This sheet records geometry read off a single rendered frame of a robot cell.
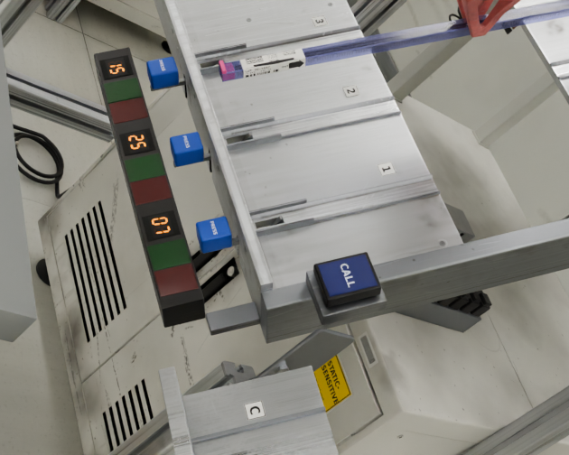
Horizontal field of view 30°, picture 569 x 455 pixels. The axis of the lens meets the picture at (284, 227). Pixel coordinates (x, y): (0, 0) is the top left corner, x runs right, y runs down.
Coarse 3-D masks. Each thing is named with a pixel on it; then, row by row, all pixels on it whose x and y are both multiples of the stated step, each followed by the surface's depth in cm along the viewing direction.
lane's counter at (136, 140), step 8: (120, 136) 108; (128, 136) 108; (136, 136) 108; (144, 136) 108; (128, 144) 108; (136, 144) 108; (144, 144) 108; (152, 144) 108; (128, 152) 107; (136, 152) 107; (144, 152) 107
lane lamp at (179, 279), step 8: (160, 272) 98; (168, 272) 98; (176, 272) 98; (184, 272) 98; (192, 272) 99; (160, 280) 98; (168, 280) 98; (176, 280) 98; (184, 280) 98; (192, 280) 98; (160, 288) 97; (168, 288) 97; (176, 288) 97; (184, 288) 97; (192, 288) 97
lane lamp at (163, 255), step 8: (176, 240) 101; (184, 240) 101; (152, 248) 100; (160, 248) 100; (168, 248) 100; (176, 248) 100; (184, 248) 100; (152, 256) 99; (160, 256) 99; (168, 256) 100; (176, 256) 100; (184, 256) 100; (152, 264) 99; (160, 264) 99; (168, 264) 99; (176, 264) 99
